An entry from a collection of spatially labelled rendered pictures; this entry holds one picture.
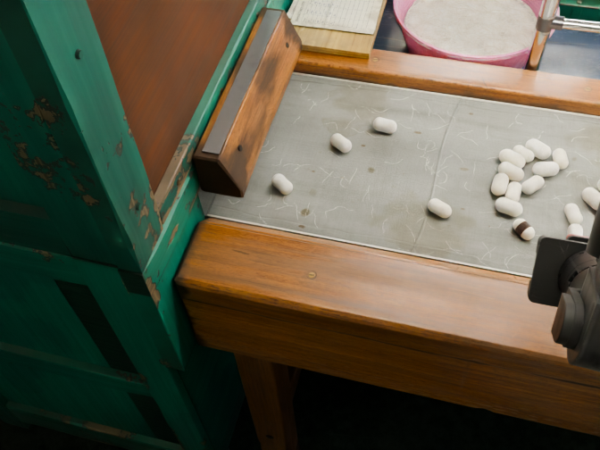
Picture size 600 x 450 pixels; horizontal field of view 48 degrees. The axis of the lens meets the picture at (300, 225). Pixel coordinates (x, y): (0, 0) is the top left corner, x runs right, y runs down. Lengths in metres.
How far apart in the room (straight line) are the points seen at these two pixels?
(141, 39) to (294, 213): 0.33
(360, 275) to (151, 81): 0.33
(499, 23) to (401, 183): 0.40
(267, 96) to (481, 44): 0.41
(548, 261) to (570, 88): 0.45
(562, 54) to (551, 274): 0.66
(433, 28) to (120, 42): 0.66
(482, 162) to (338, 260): 0.27
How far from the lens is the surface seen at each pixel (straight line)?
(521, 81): 1.07
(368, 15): 1.14
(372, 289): 0.81
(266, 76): 0.94
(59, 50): 0.56
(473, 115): 1.04
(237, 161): 0.85
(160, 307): 0.84
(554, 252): 0.68
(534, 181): 0.95
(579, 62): 1.28
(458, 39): 1.18
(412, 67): 1.07
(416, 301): 0.81
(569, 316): 0.52
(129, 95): 0.70
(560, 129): 1.05
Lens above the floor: 1.46
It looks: 54 degrees down
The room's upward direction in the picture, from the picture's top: 4 degrees counter-clockwise
